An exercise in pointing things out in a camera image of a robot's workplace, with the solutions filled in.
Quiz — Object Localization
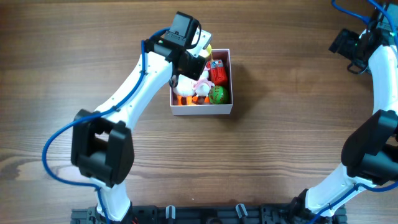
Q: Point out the white plush duck yellow hat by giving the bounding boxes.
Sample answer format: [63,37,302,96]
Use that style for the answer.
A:
[172,75,197,106]

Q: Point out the white duck with pink hat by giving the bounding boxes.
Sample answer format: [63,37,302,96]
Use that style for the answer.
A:
[192,70,215,105]

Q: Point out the yellow rattle drum toy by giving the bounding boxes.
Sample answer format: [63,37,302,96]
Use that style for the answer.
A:
[206,44,213,61]

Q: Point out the red toy fire truck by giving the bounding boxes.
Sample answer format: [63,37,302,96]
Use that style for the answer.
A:
[206,60,228,86]

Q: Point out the green ball with red numbers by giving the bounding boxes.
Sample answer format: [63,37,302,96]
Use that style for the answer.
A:
[208,85,229,105]

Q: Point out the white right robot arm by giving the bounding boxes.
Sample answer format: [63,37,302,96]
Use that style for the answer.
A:
[285,0,397,223]

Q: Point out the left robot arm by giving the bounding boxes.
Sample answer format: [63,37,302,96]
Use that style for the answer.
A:
[71,12,211,223]

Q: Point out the white box with pink interior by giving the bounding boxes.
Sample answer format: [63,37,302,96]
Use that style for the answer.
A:
[170,49,233,115]

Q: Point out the white wrist camera, left arm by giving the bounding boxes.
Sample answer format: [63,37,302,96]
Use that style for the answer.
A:
[188,29,213,58]

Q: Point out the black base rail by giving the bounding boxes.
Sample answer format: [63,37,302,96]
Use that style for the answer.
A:
[70,204,348,224]

